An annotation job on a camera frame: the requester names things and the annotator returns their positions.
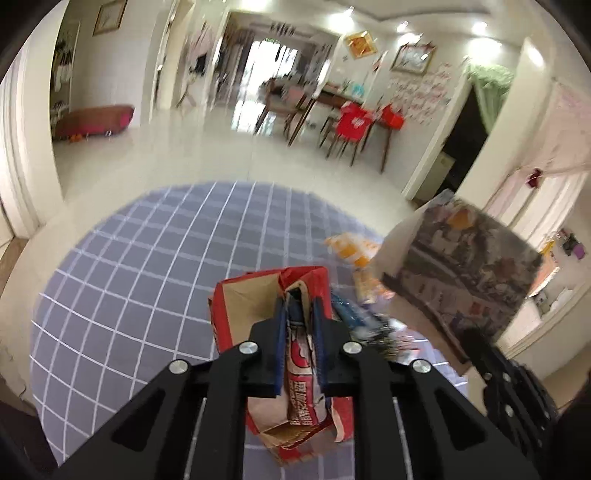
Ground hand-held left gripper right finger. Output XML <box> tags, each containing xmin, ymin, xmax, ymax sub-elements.
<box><xmin>309</xmin><ymin>298</ymin><xmax>541</xmax><ymax>480</ymax></box>

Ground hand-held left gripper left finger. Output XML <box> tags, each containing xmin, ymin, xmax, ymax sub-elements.
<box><xmin>53</xmin><ymin>295</ymin><xmax>289</xmax><ymax>480</ymax></box>

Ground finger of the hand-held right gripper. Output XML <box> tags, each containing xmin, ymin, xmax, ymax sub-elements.
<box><xmin>462</xmin><ymin>323</ymin><xmax>497</xmax><ymax>386</ymax></box>

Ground red brown paper bag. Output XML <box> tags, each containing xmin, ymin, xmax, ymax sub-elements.
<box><xmin>208</xmin><ymin>265</ymin><xmax>356</xmax><ymax>467</ymax></box>

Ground grey printed paper bag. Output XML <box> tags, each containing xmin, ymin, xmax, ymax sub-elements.
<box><xmin>372</xmin><ymin>189</ymin><xmax>544</xmax><ymax>344</ymax></box>

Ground white cabinet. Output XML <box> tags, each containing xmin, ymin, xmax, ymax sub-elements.
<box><xmin>499</xmin><ymin>272</ymin><xmax>591</xmax><ymax>352</ymax></box>

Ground orange snack wrapper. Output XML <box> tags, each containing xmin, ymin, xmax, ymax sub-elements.
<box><xmin>353</xmin><ymin>268</ymin><xmax>395</xmax><ymax>305</ymax></box>

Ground orange white plastic bag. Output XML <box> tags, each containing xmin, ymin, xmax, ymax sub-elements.
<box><xmin>324</xmin><ymin>232</ymin><xmax>386</xmax><ymax>269</ymax></box>

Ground purple bag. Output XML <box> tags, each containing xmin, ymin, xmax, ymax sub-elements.
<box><xmin>561</xmin><ymin>233</ymin><xmax>587</xmax><ymax>259</ymax></box>

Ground grey checked tablecloth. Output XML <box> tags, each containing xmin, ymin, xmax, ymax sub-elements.
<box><xmin>30</xmin><ymin>181</ymin><xmax>472</xmax><ymax>480</ymax></box>

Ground wooden chair with shirt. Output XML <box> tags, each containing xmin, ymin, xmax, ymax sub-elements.
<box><xmin>318</xmin><ymin>104</ymin><xmax>375</xmax><ymax>164</ymax></box>

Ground pink door curtain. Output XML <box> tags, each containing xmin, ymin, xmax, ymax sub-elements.
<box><xmin>487</xmin><ymin>78</ymin><xmax>591</xmax><ymax>217</ymax></box>

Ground red shirt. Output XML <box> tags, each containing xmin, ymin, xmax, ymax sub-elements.
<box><xmin>336</xmin><ymin>102</ymin><xmax>374</xmax><ymax>141</ymax></box>

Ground wooden dining chair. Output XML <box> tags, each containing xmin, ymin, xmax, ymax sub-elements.
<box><xmin>265</xmin><ymin>83</ymin><xmax>319</xmax><ymax>139</ymax></box>

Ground wooden dining table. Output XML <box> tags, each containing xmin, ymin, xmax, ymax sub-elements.
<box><xmin>256</xmin><ymin>80</ymin><xmax>402</xmax><ymax>174</ymax></box>

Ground green door curtain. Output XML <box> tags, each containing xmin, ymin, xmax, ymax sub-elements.
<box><xmin>466</xmin><ymin>62</ymin><xmax>515</xmax><ymax>134</ymax></box>

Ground brown pink cushion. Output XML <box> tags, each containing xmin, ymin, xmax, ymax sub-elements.
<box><xmin>54</xmin><ymin>105</ymin><xmax>136</xmax><ymax>138</ymax></box>

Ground gold red framed decoration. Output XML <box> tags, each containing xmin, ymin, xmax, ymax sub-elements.
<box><xmin>344</xmin><ymin>31</ymin><xmax>379</xmax><ymax>60</ymax></box>

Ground coat rack with clothes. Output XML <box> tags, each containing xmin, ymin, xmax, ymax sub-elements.
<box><xmin>178</xmin><ymin>23</ymin><xmax>218</xmax><ymax>109</ymax></box>

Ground group of wall certificates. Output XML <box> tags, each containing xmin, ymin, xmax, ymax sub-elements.
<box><xmin>388</xmin><ymin>65</ymin><xmax>451</xmax><ymax>125</ymax></box>

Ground wooden framed wall picture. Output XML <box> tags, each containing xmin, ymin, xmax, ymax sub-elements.
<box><xmin>92</xmin><ymin>0</ymin><xmax>127</xmax><ymax>37</ymax></box>

